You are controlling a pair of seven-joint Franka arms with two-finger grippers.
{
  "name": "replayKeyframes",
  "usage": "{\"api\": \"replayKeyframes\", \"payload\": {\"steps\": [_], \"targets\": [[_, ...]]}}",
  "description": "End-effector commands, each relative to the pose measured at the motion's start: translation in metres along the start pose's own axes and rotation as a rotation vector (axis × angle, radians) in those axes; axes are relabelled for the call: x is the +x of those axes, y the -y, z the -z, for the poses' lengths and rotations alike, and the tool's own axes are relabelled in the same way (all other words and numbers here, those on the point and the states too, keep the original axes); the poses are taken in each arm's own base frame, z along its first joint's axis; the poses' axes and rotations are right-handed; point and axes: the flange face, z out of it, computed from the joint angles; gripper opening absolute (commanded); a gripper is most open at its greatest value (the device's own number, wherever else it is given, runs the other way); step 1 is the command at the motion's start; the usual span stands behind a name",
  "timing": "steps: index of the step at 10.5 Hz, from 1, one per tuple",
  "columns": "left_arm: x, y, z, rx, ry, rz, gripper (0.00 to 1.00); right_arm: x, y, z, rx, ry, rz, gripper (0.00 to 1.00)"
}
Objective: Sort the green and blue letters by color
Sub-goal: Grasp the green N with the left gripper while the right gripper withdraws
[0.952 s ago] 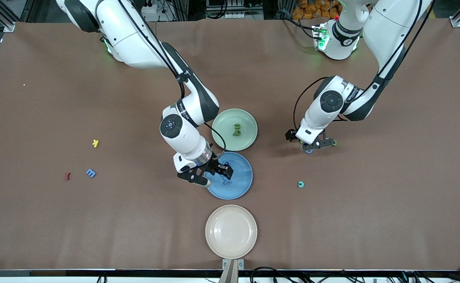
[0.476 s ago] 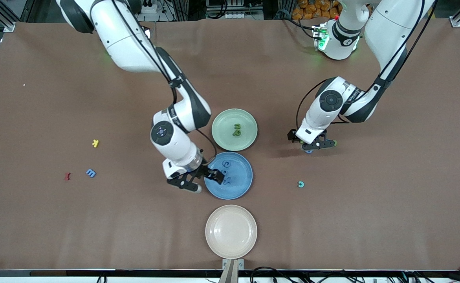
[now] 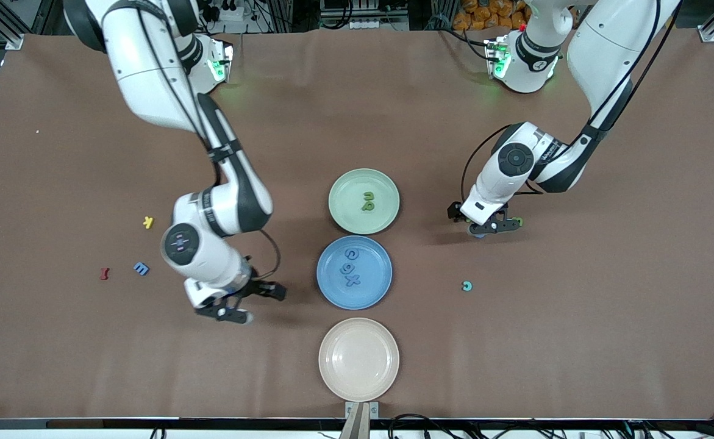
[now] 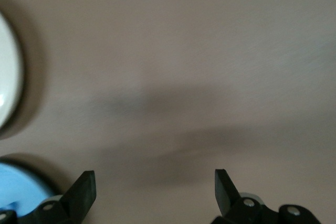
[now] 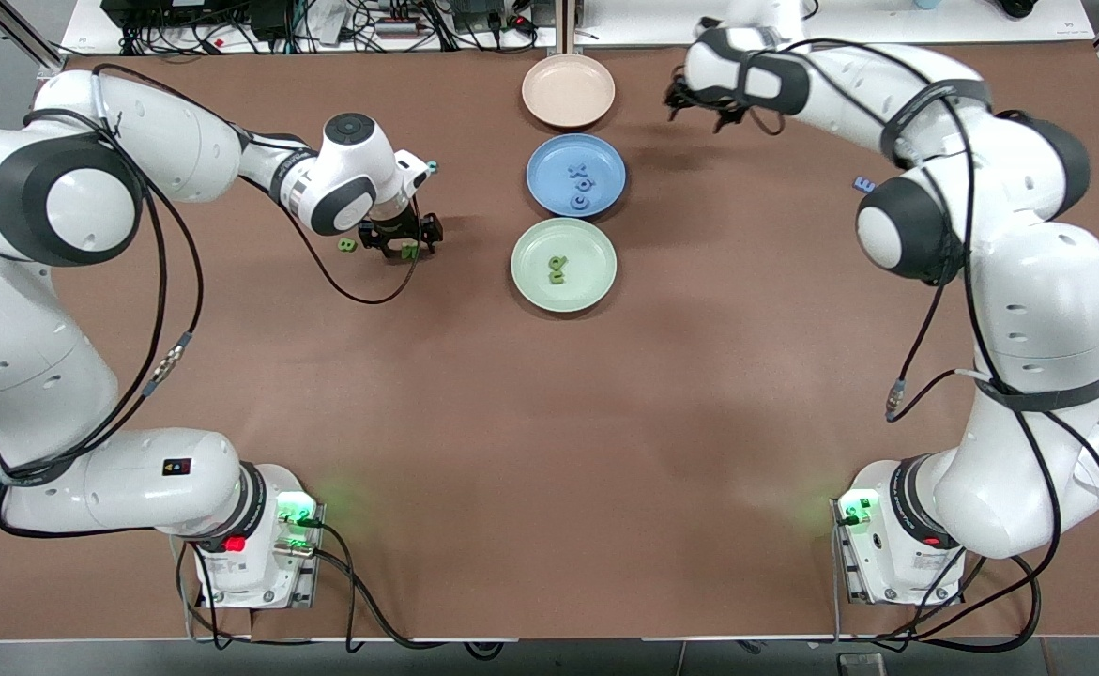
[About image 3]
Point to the blue letter E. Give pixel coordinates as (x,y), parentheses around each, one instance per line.
(141,268)

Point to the blue digit 9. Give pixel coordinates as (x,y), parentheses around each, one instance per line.
(349,269)

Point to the blue letter X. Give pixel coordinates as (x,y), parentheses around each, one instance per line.
(352,280)

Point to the green letter P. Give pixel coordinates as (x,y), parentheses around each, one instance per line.
(367,207)

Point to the blue letter C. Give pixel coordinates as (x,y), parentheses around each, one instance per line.
(347,253)

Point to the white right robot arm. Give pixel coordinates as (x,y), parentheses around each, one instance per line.
(149,67)

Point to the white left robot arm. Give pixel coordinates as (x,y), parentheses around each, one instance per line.
(613,49)

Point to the brown table cover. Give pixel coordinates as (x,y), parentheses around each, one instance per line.
(210,366)

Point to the yellow letter K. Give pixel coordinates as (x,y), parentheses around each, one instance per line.
(148,222)

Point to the blue plate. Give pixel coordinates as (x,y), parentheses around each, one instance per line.
(372,296)

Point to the green plate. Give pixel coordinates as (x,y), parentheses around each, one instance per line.
(347,183)

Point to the beige plate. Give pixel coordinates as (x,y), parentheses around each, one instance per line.
(358,360)

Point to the orange bags pile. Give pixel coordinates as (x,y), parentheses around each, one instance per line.
(491,12)

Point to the white power strip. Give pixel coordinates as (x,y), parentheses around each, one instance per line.
(228,12)
(366,24)

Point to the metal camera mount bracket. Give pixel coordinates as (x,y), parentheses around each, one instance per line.
(360,421)

